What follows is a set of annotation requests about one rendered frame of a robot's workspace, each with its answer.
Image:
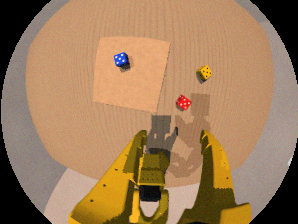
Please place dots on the red die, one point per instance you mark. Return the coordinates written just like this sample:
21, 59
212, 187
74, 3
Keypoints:
183, 102

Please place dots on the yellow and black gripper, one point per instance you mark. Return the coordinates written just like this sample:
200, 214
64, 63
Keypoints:
110, 201

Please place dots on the tan flat mat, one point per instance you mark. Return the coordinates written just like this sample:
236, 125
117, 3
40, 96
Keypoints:
137, 85

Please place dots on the yellow die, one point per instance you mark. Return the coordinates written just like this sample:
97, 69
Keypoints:
204, 72

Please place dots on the blue die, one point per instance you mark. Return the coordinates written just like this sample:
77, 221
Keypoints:
121, 59

